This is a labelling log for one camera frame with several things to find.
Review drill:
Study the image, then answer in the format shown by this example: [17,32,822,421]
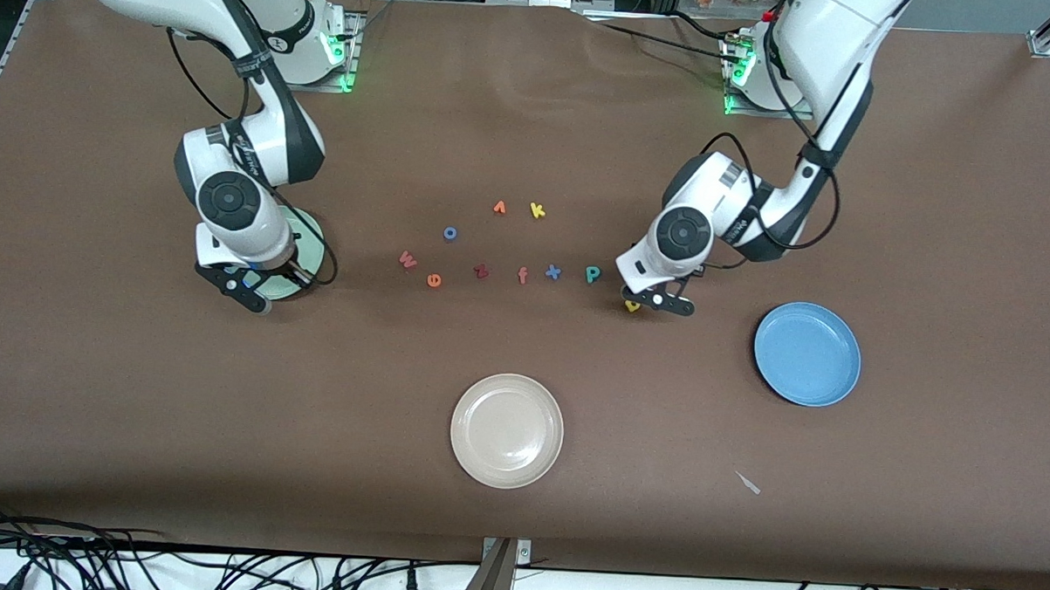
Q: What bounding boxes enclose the blue plate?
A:
[751,300,863,408]

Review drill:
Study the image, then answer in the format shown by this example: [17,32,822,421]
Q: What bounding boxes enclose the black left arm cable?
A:
[697,39,849,277]

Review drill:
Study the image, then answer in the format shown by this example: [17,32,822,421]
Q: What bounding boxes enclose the tangled black floor cables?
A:
[0,499,484,590]

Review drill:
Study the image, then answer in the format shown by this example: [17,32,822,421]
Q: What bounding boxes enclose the black base cable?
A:
[586,17,745,66]
[661,8,741,45]

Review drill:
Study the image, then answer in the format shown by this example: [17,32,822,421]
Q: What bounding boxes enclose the beige plate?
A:
[449,371,566,491]

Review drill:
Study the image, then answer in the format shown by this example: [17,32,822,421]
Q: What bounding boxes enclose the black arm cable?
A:
[697,39,849,277]
[157,27,347,291]

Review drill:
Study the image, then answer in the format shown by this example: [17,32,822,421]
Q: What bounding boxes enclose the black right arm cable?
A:
[157,27,347,291]

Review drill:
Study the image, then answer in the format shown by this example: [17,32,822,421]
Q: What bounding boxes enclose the grey metal bracket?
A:
[458,536,533,590]

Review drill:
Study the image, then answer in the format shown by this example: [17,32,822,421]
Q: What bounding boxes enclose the light green plate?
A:
[263,206,327,303]

